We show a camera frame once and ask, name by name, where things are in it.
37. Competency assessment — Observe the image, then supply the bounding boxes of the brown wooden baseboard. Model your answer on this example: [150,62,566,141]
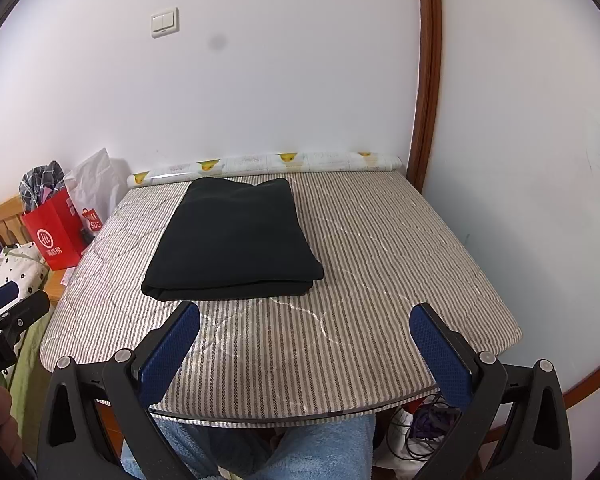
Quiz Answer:
[562,335,600,411]

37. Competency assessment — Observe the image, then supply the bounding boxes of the black sweatshirt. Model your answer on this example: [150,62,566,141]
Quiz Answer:
[141,177,325,303]

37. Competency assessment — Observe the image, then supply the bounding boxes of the white plastic bag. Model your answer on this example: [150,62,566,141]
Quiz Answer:
[62,147,131,238]

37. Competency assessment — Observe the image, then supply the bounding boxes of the white item under table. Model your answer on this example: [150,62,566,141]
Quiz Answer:
[387,407,431,461]

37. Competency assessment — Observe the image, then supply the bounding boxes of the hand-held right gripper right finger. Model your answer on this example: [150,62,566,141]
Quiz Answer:
[409,302,573,480]

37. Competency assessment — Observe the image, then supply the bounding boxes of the wooden headboard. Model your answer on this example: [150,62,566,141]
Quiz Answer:
[0,195,28,251]

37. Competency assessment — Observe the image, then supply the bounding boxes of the person's blue pants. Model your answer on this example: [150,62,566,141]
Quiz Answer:
[120,407,377,480]

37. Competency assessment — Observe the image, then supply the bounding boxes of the green bed sheet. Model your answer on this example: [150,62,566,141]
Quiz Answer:
[2,317,48,396]

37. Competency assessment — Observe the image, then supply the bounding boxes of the plaid cloth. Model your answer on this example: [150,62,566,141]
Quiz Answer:
[19,160,66,213]

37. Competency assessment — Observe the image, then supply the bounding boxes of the white wall switch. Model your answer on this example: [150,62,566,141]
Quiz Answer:
[150,7,180,38]

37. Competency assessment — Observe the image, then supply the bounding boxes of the striped quilted mat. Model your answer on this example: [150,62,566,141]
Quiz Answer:
[39,170,523,428]

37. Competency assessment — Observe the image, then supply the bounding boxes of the red paper bag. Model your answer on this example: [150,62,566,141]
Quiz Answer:
[21,187,88,271]

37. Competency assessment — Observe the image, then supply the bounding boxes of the black cable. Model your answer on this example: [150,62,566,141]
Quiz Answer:
[385,395,463,463]

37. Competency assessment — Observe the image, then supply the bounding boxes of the brown wooden door frame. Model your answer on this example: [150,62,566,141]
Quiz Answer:
[405,0,442,196]

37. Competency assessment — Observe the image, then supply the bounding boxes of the duck print paper roll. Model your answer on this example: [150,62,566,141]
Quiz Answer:
[125,151,403,190]

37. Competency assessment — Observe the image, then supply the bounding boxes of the person's left hand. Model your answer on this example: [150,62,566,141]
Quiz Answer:
[0,385,23,466]

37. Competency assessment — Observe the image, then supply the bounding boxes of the wooden nightstand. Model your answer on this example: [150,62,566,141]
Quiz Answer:
[42,265,76,311]

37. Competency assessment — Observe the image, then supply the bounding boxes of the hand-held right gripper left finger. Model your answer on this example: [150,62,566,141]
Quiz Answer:
[37,300,202,480]

